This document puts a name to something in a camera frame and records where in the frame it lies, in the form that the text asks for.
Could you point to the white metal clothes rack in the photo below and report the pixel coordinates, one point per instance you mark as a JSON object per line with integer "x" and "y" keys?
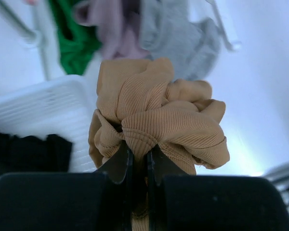
{"x": 43, "y": 35}

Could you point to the tan brown tank top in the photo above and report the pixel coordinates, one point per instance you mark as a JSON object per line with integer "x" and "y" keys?
{"x": 140, "y": 103}

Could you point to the grey tank top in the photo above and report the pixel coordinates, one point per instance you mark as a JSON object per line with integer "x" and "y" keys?
{"x": 165, "y": 31}

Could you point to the mauve pink tank top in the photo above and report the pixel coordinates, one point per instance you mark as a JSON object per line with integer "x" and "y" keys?
{"x": 117, "y": 25}

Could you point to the green tank top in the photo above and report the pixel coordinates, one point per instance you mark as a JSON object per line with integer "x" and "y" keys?
{"x": 77, "y": 43}

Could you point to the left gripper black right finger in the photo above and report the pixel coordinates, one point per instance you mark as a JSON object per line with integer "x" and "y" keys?
{"x": 181, "y": 202}

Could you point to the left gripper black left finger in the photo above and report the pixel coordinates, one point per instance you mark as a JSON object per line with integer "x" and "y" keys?
{"x": 97, "y": 201}

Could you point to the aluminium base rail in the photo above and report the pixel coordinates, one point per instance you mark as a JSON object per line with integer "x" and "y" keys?
{"x": 279, "y": 177}

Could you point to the black tank top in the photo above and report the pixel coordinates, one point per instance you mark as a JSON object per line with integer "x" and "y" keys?
{"x": 31, "y": 154}

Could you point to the white plastic mesh basket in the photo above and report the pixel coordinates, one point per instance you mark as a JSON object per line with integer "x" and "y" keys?
{"x": 63, "y": 106}

